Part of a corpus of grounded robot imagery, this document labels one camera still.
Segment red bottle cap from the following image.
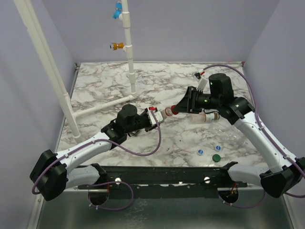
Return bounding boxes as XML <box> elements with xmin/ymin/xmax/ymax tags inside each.
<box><xmin>171</xmin><ymin>105</ymin><xmax>178</xmax><ymax>115</ymax></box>

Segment clear bottle green white label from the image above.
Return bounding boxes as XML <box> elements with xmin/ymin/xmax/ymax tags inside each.
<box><xmin>190</xmin><ymin>112</ymin><xmax>220</xmax><ymax>124</ymax></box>

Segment clear bottle red label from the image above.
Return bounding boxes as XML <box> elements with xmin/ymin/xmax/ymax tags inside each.
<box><xmin>161</xmin><ymin>107</ymin><xmax>173</xmax><ymax>120</ymax></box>

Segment clear plastic bottle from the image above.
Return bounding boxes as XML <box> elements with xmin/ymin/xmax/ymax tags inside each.
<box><xmin>210</xmin><ymin>122</ymin><xmax>247</xmax><ymax>146</ymax></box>

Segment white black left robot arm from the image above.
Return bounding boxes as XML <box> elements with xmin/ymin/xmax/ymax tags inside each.
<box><xmin>30</xmin><ymin>104</ymin><xmax>165</xmax><ymax>201</ymax></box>

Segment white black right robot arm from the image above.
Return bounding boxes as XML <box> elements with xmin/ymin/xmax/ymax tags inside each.
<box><xmin>172</xmin><ymin>73</ymin><xmax>305</xmax><ymax>198</ymax></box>

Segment green bottle cap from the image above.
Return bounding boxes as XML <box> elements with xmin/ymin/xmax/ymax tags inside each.
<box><xmin>212</xmin><ymin>154</ymin><xmax>221</xmax><ymax>162</ymax></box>

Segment blue white cap left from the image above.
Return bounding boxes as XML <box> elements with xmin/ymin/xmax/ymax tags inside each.
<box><xmin>197</xmin><ymin>149</ymin><xmax>204</xmax><ymax>156</ymax></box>

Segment blue white cap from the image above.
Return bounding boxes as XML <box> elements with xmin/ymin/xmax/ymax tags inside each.
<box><xmin>214</xmin><ymin>145</ymin><xmax>222</xmax><ymax>152</ymax></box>
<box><xmin>197</xmin><ymin>149</ymin><xmax>204</xmax><ymax>156</ymax></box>

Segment blue white cap right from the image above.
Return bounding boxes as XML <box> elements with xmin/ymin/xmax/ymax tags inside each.
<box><xmin>214</xmin><ymin>145</ymin><xmax>222</xmax><ymax>152</ymax></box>

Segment orange pipe nozzle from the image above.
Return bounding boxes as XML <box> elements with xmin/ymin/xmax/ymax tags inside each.
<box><xmin>110</xmin><ymin>42</ymin><xmax>124</xmax><ymax>51</ymax></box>

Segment blue pipe valve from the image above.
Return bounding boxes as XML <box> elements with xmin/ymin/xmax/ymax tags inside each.
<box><xmin>112</xmin><ymin>0</ymin><xmax>122</xmax><ymax>19</ymax></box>

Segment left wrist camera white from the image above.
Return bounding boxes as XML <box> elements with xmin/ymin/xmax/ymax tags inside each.
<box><xmin>147</xmin><ymin>106</ymin><xmax>164</xmax><ymax>125</ymax></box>

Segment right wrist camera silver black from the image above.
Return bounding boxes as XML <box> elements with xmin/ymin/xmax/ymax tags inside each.
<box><xmin>193</xmin><ymin>69</ymin><xmax>208</xmax><ymax>92</ymax></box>

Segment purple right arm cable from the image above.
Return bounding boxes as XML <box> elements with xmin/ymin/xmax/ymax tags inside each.
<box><xmin>202</xmin><ymin>63</ymin><xmax>305</xmax><ymax>198</ymax></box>

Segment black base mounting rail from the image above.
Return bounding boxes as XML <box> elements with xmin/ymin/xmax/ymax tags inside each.
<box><xmin>78</xmin><ymin>164</ymin><xmax>247</xmax><ymax>199</ymax></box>

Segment aluminium extrusion rail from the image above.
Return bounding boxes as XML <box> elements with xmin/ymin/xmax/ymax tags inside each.
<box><xmin>26</xmin><ymin>63</ymin><xmax>81</xmax><ymax>229</ymax></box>

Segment white pvc pipe frame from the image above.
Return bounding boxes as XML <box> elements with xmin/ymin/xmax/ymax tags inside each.
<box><xmin>13</xmin><ymin>0</ymin><xmax>138</xmax><ymax>143</ymax></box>

